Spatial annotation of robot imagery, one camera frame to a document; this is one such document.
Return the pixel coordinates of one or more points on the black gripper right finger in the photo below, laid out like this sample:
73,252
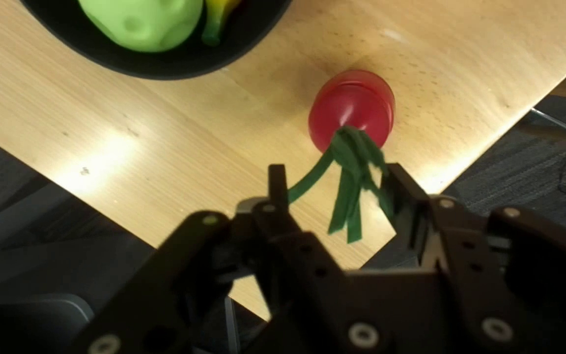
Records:
409,211

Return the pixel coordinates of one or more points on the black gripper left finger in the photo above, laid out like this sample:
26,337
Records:
277,193

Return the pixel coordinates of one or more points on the red toy radish green leaves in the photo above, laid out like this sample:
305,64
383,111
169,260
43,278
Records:
348,123

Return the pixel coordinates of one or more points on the light green dimpled toy ball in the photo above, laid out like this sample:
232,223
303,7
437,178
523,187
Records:
144,26

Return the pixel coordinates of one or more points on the yellow toy banana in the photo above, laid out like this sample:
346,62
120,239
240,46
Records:
216,18

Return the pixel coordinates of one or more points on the black bowl near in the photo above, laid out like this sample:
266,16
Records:
248,24

